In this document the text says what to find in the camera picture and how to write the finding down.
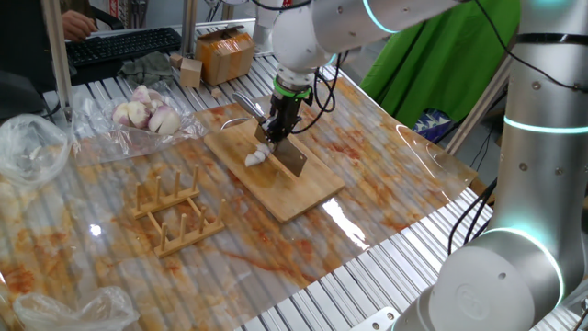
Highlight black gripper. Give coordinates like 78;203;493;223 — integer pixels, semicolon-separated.
262;94;305;145

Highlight steel cleaver knife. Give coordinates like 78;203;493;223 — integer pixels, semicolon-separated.
231;90;309;178

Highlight clear plastic bag with onions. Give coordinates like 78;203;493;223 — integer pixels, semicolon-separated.
71;82;208;162

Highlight bare person hand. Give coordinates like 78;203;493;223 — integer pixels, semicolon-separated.
61;9;99;43

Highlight bamboo cutting board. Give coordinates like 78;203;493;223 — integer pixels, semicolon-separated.
203;117;346;225

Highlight marble pattern plastic mat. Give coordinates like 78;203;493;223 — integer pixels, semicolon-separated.
0;77;479;331

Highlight taped cardboard box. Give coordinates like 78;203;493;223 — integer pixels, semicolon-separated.
195;25;256;87

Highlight peeled purple white onion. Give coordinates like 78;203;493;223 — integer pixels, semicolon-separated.
112;100;152;130
147;105;183;136
130;85;153;105
146;89;165;111

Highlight grey cloth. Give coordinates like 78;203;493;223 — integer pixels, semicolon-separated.
119;51;175;89

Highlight wooden peg rack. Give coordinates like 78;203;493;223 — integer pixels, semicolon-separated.
130;164;227;259

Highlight blue white patterned bag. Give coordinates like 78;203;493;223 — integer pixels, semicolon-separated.
411;108;455;143

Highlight green cloth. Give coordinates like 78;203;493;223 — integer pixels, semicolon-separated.
359;0;523;130

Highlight black computer keyboard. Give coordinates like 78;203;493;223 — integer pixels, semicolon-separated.
65;27;183;68

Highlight crumpled clear plastic bag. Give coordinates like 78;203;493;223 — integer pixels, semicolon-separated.
0;113;73;189

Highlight plastic bag with meat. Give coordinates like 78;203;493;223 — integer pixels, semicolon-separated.
12;287;141;331

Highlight person torso black shirt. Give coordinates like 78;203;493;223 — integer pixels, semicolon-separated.
0;0;59;121

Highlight long black gripper cable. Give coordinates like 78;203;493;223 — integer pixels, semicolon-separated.
291;52;344;135

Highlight short looped black cable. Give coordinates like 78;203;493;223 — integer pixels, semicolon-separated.
312;68;336;114

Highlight aluminium frame post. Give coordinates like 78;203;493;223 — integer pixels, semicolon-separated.
41;0;74;124
444;54;514;156
180;0;199;59

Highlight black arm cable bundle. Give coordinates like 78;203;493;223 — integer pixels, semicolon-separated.
447;177;500;257

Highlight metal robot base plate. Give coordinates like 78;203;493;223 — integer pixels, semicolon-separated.
351;306;401;331

